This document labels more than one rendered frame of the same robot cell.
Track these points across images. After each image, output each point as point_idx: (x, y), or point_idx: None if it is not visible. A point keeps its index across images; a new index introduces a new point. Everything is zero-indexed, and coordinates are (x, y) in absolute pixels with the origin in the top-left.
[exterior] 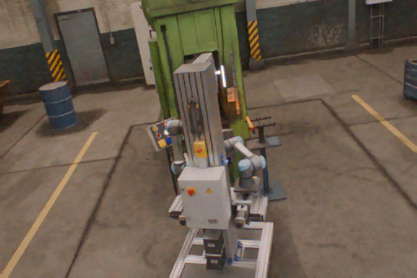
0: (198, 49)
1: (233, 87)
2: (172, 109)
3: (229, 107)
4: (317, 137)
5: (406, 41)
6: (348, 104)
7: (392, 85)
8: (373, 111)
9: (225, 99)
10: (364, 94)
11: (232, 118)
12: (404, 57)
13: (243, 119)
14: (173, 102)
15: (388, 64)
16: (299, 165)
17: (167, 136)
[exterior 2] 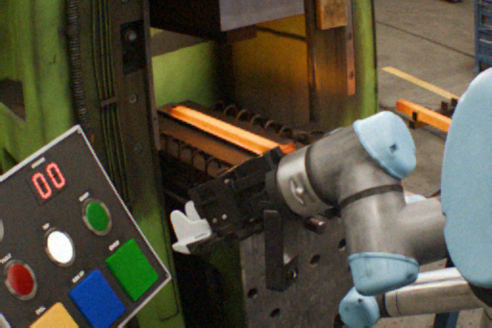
0: None
1: None
2: (41, 85)
3: (320, 57)
4: (410, 175)
5: None
6: (396, 88)
7: (432, 48)
8: (458, 98)
9: (296, 16)
10: (405, 66)
11: (329, 118)
12: (396, 5)
13: (362, 119)
14: (54, 35)
15: (385, 14)
16: (442, 266)
17: (73, 278)
